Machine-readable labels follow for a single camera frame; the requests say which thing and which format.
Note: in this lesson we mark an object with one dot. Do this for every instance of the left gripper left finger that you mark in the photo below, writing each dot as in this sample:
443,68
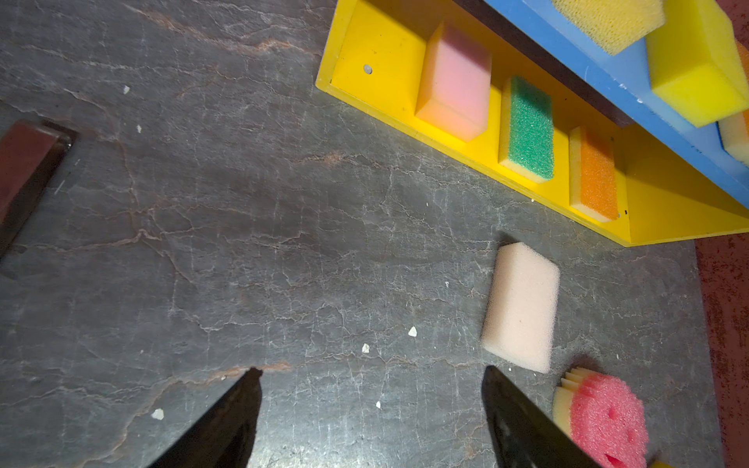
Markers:
225,435

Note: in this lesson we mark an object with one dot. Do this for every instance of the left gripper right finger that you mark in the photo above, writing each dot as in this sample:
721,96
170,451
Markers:
522,435

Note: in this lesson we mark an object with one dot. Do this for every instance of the round pink smiley sponge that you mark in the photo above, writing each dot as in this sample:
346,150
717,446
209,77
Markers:
603,417

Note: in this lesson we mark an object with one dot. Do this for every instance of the beige white sponge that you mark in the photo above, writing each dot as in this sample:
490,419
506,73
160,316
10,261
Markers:
521,313

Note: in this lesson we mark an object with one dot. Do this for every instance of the orange sponge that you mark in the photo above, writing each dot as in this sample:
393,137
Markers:
734,129
593,189

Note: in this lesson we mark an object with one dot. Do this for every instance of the green sponge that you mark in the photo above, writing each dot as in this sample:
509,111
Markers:
527,130

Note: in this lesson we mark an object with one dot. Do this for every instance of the small yellow square sponge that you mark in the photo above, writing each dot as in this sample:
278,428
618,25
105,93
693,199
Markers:
694,63

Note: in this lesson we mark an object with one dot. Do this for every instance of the long yellow sponge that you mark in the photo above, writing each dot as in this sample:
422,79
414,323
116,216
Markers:
613,25

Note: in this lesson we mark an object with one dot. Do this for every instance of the yellow shelf pink blue boards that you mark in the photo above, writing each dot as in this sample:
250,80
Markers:
373,61

